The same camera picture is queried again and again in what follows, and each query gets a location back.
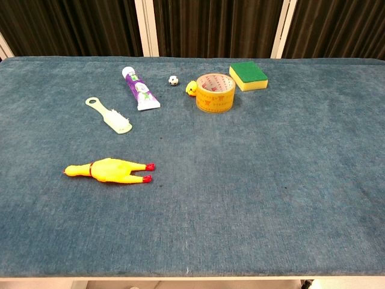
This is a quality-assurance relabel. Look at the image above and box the yellow rubber chicken toy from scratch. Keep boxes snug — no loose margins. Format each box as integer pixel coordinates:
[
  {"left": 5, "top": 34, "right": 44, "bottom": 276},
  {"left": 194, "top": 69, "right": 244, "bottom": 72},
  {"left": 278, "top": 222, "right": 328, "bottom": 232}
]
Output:
[{"left": 63, "top": 157, "right": 156, "bottom": 184}]

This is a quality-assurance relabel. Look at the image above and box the blue velvet table cloth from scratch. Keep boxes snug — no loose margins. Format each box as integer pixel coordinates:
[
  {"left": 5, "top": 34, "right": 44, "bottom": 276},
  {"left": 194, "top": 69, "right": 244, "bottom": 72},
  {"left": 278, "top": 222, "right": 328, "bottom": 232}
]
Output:
[{"left": 0, "top": 56, "right": 385, "bottom": 278}]

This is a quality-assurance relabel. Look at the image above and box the yellow printed tape roll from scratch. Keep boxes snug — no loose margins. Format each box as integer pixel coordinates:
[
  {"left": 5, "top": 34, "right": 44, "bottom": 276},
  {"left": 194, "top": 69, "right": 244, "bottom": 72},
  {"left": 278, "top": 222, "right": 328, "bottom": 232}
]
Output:
[{"left": 195, "top": 73, "right": 236, "bottom": 114}]

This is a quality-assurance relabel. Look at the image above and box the small yellow duck toy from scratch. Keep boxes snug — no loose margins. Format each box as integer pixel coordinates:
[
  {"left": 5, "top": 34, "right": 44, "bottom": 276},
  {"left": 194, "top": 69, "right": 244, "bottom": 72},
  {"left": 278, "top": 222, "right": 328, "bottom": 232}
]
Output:
[{"left": 185, "top": 80, "right": 198, "bottom": 98}]

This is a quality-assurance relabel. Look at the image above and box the purple white toothpaste tube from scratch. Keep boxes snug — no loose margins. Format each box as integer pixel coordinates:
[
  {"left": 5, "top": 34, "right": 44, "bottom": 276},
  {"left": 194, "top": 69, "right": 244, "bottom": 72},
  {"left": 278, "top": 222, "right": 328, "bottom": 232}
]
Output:
[{"left": 122, "top": 66, "right": 161, "bottom": 111}]

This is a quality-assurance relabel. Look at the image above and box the pale green small brush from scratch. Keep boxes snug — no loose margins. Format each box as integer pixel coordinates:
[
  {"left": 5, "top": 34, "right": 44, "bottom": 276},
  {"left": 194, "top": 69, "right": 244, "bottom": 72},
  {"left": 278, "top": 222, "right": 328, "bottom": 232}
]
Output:
[{"left": 84, "top": 96, "right": 134, "bottom": 135}]

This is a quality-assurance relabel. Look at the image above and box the green yellow scrub sponge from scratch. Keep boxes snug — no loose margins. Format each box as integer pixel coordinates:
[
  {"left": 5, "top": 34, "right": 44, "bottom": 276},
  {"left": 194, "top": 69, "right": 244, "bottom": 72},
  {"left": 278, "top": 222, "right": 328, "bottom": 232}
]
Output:
[{"left": 229, "top": 61, "right": 269, "bottom": 92}]

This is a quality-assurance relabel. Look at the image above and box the dark green curtain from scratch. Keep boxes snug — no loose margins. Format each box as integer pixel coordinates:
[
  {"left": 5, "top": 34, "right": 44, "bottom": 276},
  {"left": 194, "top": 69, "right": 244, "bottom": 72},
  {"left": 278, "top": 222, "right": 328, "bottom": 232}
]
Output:
[{"left": 0, "top": 0, "right": 385, "bottom": 60}]

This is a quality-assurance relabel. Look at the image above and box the white vertical frame post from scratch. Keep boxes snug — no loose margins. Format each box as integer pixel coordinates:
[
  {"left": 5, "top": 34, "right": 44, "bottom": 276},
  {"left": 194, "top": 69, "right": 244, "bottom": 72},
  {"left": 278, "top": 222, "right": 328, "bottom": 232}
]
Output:
[
  {"left": 134, "top": 0, "right": 160, "bottom": 58},
  {"left": 270, "top": 0, "right": 298, "bottom": 59},
  {"left": 0, "top": 31, "right": 15, "bottom": 61}
]

